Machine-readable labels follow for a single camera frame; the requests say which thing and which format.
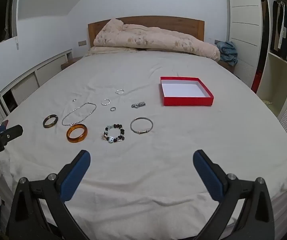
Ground amber bangle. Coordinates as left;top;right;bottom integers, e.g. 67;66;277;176
66;124;88;143

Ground beige floral duvet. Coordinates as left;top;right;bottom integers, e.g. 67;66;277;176
90;19;220;62

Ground thin silver bangle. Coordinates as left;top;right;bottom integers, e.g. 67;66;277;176
130;117;154;134

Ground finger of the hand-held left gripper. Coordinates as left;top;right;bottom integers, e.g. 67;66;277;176
0;124;23;146

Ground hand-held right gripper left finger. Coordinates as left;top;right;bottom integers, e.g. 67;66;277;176
6;150;91;240

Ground thin silver hoop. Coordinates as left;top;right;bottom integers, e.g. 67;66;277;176
62;102;97;127

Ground beige pillow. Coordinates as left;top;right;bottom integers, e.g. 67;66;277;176
87;46;140;56

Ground red shallow box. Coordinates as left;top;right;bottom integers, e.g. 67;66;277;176
160;76;214;107

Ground hanging clothes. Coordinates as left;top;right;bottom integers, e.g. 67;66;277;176
270;0;287;65

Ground black white beaded bracelet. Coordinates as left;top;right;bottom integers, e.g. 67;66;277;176
101;123;125;143

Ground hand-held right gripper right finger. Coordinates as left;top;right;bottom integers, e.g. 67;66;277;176
193;149;276;240

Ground low white cabinet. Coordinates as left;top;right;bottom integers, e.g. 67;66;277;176
0;49;73;130

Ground dark brown bangle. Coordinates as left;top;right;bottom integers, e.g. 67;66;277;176
43;114;58;129

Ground wooden nightstand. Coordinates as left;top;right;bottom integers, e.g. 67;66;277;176
218;60;236;74

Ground wooden headboard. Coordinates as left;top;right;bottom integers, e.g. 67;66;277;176
88;16;205;48

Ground white wardrobe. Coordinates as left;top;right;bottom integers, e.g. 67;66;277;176
226;0;287;120

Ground blue crumpled cloth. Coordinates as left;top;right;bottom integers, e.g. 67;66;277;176
217;41;238;67

